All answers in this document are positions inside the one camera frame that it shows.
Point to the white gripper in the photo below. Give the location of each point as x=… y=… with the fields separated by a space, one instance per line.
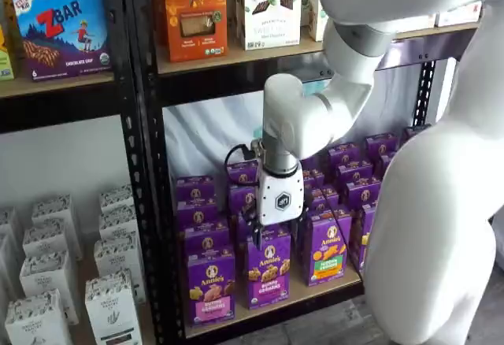
x=281 y=199

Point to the purple Annie's box pink label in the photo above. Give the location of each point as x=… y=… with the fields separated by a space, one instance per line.
x=212 y=290

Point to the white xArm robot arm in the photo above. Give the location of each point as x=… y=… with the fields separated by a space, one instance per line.
x=433 y=203

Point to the purple Annie's box green label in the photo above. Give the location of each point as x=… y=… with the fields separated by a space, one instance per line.
x=327 y=250

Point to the purple Annie's box violet label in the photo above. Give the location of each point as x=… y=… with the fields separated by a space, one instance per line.
x=267 y=278

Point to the purple Annie's box yellow label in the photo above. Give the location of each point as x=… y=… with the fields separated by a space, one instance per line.
x=360 y=234

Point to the white leaf print box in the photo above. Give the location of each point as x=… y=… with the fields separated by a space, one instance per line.
x=47 y=238
x=118 y=223
x=112 y=309
x=33 y=321
x=47 y=278
x=55 y=209
x=118 y=254
x=116 y=197

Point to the Simple Mills dark chocolate box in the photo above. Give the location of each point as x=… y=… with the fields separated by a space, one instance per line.
x=271 y=26

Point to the orange cracker box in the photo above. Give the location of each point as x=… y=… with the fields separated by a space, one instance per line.
x=193 y=38

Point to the sea salt crackers box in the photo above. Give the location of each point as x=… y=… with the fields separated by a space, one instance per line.
x=458 y=16

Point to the blue Z Bar box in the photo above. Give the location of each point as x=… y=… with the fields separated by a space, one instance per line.
x=59 y=38

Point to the green Bobo's snack box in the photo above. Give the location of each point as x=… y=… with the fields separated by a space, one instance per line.
x=4 y=65

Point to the black metal shelving rack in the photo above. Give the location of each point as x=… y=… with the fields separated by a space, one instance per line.
x=59 y=110
x=151 y=164

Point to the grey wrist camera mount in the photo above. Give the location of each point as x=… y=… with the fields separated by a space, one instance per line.
x=256 y=150

